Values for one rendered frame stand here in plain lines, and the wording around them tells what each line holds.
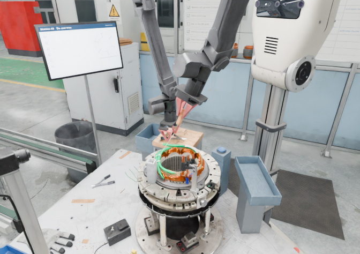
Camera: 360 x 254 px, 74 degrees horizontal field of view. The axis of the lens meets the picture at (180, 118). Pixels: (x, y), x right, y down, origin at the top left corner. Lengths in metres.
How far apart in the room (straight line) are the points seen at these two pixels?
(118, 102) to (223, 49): 2.63
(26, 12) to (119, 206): 3.61
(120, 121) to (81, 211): 2.15
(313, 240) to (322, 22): 1.76
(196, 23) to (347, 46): 1.60
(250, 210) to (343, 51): 2.23
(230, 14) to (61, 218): 1.11
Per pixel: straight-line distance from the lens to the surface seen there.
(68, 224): 1.27
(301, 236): 2.33
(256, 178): 1.06
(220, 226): 1.15
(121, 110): 3.23
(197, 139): 1.20
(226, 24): 0.62
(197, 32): 3.08
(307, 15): 0.95
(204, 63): 0.70
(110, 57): 1.83
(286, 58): 0.99
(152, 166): 0.84
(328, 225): 2.49
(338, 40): 2.96
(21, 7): 4.46
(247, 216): 1.10
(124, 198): 1.31
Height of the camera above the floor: 1.68
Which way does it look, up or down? 26 degrees down
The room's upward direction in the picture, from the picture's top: straight up
